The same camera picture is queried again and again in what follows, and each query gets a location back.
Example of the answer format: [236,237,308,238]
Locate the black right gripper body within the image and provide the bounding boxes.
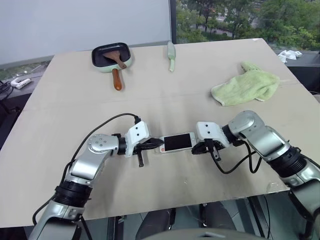
[199,139,230,153]

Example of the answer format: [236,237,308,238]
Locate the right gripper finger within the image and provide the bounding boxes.
[205,139,222,162]
[191,142,208,155]

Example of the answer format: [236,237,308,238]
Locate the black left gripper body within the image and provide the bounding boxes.
[132,137,157,156]

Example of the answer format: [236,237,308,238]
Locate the white smartphone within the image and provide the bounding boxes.
[163,132,199,153]

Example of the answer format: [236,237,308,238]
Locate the light green towel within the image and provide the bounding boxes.
[210,61,281,107]

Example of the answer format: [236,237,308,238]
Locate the dark rounded shape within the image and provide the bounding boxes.
[139,207,177,240]
[199,200,241,234]

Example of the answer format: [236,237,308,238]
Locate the grey rounded robot torso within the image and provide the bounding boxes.
[151,226,256,240]

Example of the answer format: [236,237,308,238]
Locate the pale green sheathed knife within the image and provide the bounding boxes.
[166,41,177,73]

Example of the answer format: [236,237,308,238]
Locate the brown wooden spatula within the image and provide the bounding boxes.
[102,51,127,69]

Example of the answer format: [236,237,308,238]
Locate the crumpled white paper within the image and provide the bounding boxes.
[276,49,304,64]

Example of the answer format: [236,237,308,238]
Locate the white roller blind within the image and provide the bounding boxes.
[0,0,171,67]

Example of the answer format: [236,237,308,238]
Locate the white power strip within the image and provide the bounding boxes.
[10,77,33,90]

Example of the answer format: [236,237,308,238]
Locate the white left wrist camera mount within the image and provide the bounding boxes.
[124,121,152,158]

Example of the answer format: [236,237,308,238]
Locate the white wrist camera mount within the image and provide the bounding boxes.
[124,121,152,158]
[195,121,230,148]

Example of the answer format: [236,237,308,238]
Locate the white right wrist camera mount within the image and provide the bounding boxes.
[195,121,230,148]

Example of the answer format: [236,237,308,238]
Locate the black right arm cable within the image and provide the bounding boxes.
[211,138,263,175]

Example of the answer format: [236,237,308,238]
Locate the black table frame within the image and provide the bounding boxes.
[246,193,276,240]

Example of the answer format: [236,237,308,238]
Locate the green pan with wooden handle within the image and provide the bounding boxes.
[91,42,136,92]

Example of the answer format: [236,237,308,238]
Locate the dark window frame post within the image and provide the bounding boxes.
[168,0,179,45]

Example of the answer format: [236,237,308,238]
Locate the black floor cables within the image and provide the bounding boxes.
[0,79,14,101]

